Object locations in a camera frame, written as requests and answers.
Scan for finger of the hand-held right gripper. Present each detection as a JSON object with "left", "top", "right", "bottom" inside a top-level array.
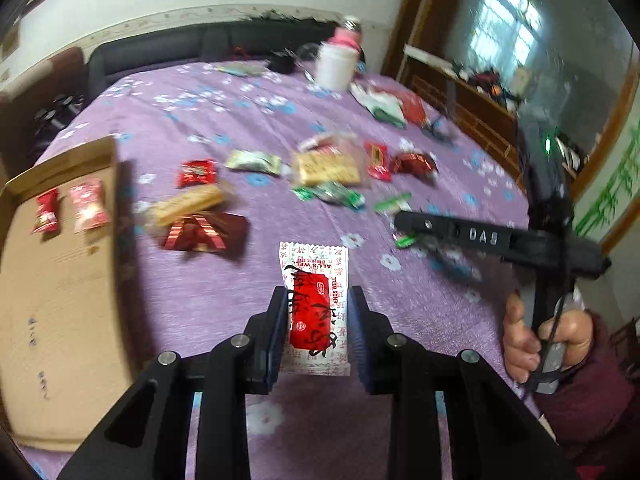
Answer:
[{"left": 394, "top": 210, "right": 515, "bottom": 262}]

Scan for dark red foil candy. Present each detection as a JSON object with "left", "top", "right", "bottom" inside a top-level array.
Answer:
[{"left": 390, "top": 152, "right": 438, "bottom": 177}]

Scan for person's right forearm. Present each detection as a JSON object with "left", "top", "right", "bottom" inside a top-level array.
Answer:
[{"left": 540, "top": 310, "right": 640, "bottom": 461}]

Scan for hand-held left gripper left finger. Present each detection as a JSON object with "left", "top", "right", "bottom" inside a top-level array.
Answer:
[{"left": 57, "top": 286, "right": 293, "bottom": 480}]

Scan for white green plastic bag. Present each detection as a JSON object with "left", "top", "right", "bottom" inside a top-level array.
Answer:
[{"left": 350, "top": 82, "right": 407, "bottom": 128}]

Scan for dark small tangle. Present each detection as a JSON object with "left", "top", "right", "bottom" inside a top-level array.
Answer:
[{"left": 422, "top": 112, "right": 458, "bottom": 146}]

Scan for red flat packet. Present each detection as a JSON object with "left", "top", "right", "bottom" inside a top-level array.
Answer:
[{"left": 397, "top": 92, "right": 428, "bottom": 128}]

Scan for red candy packet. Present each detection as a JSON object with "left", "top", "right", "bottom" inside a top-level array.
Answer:
[{"left": 177, "top": 159, "right": 220, "bottom": 188}]

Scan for white red snack packet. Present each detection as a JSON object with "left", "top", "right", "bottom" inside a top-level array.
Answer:
[{"left": 278, "top": 241, "right": 351, "bottom": 377}]

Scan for pile of tools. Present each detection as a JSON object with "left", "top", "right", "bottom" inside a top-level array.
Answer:
[{"left": 450, "top": 60, "right": 521, "bottom": 111}]

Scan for colourful flat packet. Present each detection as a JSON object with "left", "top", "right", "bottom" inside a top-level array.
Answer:
[{"left": 217, "top": 62, "right": 266, "bottom": 78}]

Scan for black devices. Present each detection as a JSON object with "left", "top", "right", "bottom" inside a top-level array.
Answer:
[{"left": 32, "top": 92, "right": 86, "bottom": 156}]

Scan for person's right hand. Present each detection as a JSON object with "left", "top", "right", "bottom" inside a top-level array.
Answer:
[{"left": 502, "top": 290, "right": 595, "bottom": 384}]

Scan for long red snack packet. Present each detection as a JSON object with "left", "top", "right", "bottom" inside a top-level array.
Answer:
[{"left": 364, "top": 142, "right": 392, "bottom": 181}]

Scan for dark red triangular packet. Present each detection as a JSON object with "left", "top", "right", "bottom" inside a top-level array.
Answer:
[{"left": 162, "top": 211, "right": 249, "bottom": 260}]

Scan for small red snack packet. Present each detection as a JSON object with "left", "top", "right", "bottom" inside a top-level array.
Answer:
[{"left": 32, "top": 189, "right": 62, "bottom": 235}]

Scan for golden biscuit bar packet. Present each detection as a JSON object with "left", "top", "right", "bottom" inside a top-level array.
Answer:
[{"left": 145, "top": 183, "right": 233, "bottom": 228}]

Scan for clear cracker packet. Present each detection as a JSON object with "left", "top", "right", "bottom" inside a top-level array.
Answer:
[{"left": 291, "top": 132, "right": 371, "bottom": 191}]

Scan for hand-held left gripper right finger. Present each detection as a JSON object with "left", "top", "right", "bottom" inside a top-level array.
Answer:
[{"left": 348, "top": 285, "right": 576, "bottom": 480}]

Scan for green foil candy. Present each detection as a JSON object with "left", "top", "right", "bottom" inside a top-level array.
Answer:
[{"left": 294, "top": 181, "right": 366, "bottom": 211}]

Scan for brown armchair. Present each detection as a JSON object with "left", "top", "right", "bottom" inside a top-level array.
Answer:
[{"left": 0, "top": 47, "right": 91, "bottom": 171}]

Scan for pink snack packet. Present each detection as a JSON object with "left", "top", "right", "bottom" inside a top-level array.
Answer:
[{"left": 68, "top": 179, "right": 112, "bottom": 234}]

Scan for white plastic jar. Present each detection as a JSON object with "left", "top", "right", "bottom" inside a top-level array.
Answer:
[{"left": 315, "top": 42, "right": 358, "bottom": 92}]

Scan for pale green snack packet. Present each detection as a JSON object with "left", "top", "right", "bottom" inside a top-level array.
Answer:
[{"left": 225, "top": 150, "right": 282, "bottom": 177}]

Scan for cardboard box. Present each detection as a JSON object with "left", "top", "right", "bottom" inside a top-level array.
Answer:
[{"left": 0, "top": 136, "right": 138, "bottom": 453}]

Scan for black sofa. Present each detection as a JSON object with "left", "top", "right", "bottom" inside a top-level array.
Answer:
[{"left": 87, "top": 17, "right": 346, "bottom": 103}]

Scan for clear candy with green ends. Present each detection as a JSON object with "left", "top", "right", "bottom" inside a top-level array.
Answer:
[{"left": 375, "top": 192, "right": 413, "bottom": 215}]

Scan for pink bottle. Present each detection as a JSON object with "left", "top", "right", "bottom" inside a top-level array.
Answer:
[{"left": 327, "top": 16, "right": 363, "bottom": 56}]

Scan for black power adapter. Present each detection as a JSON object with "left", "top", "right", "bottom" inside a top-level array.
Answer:
[{"left": 267, "top": 50, "right": 297, "bottom": 75}]

